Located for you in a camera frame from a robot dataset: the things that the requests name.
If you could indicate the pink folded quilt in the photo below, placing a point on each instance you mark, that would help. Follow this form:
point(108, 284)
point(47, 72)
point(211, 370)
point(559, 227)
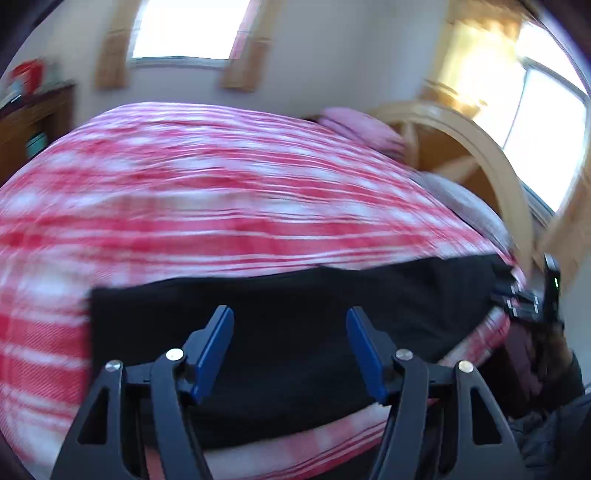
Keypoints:
point(364, 129)

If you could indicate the red box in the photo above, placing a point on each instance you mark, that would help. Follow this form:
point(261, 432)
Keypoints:
point(28, 76)

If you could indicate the beige curtain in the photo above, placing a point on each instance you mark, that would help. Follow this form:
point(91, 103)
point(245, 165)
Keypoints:
point(113, 46)
point(570, 240)
point(466, 64)
point(247, 55)

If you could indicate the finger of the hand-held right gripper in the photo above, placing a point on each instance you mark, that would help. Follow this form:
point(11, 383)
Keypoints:
point(524, 310)
point(512, 290)

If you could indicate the window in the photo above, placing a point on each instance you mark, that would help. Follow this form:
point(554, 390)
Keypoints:
point(189, 27)
point(545, 129)

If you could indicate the wooden bed headboard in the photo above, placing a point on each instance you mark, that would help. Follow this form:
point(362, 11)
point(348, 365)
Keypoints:
point(489, 152)

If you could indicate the red plaid bed sheet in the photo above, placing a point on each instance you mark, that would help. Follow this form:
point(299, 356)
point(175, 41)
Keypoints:
point(184, 207)

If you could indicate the person's right forearm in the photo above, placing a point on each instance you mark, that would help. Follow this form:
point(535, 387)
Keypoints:
point(561, 415)

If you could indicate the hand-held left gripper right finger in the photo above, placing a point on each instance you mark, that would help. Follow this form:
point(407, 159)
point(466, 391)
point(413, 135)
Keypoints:
point(367, 355)

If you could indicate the striped pillow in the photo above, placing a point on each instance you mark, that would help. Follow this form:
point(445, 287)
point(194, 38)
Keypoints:
point(466, 207)

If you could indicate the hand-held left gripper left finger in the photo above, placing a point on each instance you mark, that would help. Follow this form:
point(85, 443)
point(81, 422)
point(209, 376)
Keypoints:
point(214, 350)

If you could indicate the person's right hand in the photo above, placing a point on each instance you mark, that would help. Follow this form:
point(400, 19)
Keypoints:
point(559, 346)

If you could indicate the black pants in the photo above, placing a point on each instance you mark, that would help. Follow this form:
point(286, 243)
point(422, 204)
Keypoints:
point(295, 332)

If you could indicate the brown wooden dresser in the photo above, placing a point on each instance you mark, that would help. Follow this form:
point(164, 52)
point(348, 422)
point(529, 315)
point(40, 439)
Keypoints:
point(32, 120)

